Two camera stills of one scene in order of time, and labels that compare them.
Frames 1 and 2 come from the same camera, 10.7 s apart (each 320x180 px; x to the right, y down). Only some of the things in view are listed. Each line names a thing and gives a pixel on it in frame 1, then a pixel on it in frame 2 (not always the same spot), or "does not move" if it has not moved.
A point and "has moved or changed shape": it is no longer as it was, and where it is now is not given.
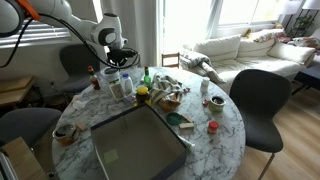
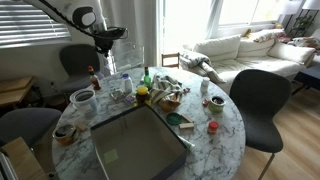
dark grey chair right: [258, 95] does not move
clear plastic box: [125, 83] has moved or changed shape
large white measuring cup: [110, 75] to [84, 100]
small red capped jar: [213, 126] does not move
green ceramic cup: [216, 104] does not move
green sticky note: [110, 156] does not move
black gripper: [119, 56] to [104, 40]
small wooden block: [81, 126] does not move
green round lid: [173, 118] does not move
